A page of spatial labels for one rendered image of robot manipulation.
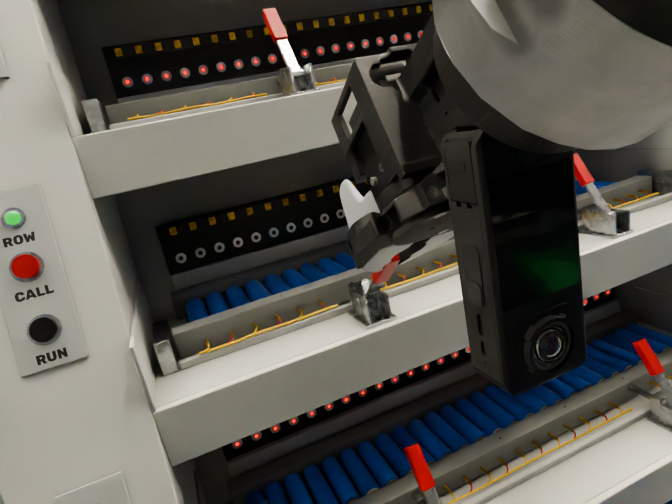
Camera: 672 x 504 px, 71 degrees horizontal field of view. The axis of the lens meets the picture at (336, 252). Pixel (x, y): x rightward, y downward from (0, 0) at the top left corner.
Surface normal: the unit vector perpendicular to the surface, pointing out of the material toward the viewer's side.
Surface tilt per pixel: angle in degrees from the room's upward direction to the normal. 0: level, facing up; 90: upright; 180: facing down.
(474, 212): 90
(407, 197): 83
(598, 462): 21
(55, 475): 90
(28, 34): 90
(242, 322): 111
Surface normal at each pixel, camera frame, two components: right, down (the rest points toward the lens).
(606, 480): -0.19, -0.94
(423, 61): -0.91, 0.28
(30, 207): 0.27, -0.15
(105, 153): 0.36, 0.19
